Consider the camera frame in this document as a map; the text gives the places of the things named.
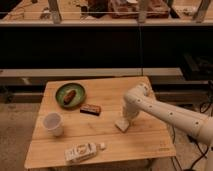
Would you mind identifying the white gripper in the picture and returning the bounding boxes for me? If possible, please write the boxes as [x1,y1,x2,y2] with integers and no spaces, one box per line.
[122,106,139,127]

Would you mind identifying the brown chocolate bar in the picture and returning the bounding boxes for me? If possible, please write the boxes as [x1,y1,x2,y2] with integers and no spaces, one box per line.
[80,104,101,116]

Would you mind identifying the white plastic cup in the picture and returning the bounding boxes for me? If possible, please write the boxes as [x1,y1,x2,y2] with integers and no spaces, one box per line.
[43,113,63,137]

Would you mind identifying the wooden table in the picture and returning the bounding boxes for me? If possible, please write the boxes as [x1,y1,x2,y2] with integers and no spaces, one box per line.
[25,77,176,169]

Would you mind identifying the brown pastry on plate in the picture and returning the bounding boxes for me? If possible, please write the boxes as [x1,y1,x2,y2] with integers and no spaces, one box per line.
[63,90,76,105]

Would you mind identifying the green plate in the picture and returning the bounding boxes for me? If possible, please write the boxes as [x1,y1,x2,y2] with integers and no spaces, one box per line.
[55,83,86,109]

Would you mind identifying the white sponge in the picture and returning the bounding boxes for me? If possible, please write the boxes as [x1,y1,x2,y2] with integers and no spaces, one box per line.
[115,118,130,132]

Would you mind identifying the black cables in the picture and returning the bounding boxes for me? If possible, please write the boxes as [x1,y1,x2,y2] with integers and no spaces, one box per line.
[169,79,213,171]

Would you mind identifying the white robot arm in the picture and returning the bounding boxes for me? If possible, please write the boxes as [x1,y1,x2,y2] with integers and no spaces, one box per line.
[123,83,213,146]

